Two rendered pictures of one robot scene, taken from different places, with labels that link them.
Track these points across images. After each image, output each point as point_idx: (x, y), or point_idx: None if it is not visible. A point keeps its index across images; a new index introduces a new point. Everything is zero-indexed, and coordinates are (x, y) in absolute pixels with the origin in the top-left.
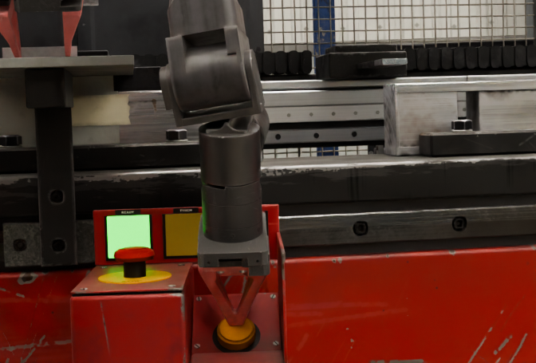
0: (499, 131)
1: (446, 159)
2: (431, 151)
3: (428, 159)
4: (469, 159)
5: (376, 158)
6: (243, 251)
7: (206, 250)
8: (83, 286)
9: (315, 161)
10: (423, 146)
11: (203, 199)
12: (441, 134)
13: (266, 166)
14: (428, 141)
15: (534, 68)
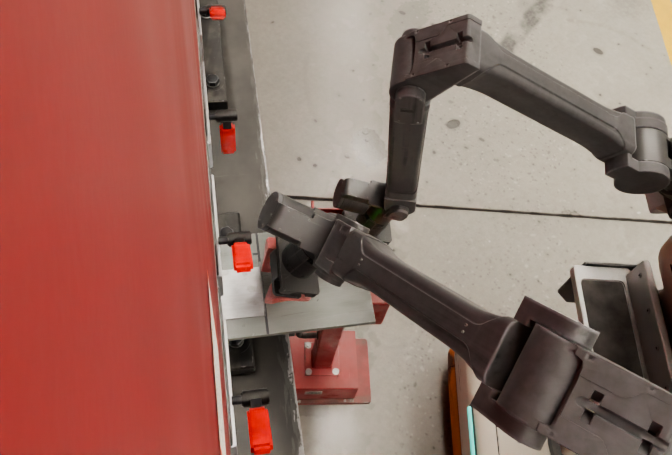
0: (223, 67)
1: (258, 108)
2: (227, 107)
3: (245, 113)
4: (257, 98)
5: (215, 134)
6: (389, 224)
7: (389, 238)
8: (376, 299)
9: (228, 167)
10: (213, 106)
11: (382, 228)
12: (226, 95)
13: (263, 194)
14: (223, 104)
15: None
